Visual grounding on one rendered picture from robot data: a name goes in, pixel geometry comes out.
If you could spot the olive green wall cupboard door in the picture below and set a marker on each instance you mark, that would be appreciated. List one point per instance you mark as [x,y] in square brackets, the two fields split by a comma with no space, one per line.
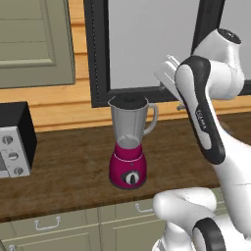
[32,42]

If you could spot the black and silver toaster oven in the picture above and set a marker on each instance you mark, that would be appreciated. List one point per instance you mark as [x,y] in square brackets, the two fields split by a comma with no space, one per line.
[16,140]

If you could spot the magenta blender with clear jar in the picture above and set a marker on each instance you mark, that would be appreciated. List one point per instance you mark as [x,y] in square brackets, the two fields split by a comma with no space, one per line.
[128,160]

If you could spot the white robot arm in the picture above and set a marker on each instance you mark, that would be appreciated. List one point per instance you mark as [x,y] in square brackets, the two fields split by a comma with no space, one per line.
[235,176]

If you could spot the olive green drawer front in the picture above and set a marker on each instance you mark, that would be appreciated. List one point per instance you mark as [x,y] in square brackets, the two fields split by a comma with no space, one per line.
[219,197]
[75,219]
[117,210]

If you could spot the black framed window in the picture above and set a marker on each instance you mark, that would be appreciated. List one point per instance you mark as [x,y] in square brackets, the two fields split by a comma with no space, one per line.
[98,49]

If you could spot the black blender lid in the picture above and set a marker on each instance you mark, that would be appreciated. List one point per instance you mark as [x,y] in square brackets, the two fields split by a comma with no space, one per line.
[129,101]

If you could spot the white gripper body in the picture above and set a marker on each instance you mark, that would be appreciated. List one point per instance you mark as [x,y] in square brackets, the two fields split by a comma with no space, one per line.
[166,76]

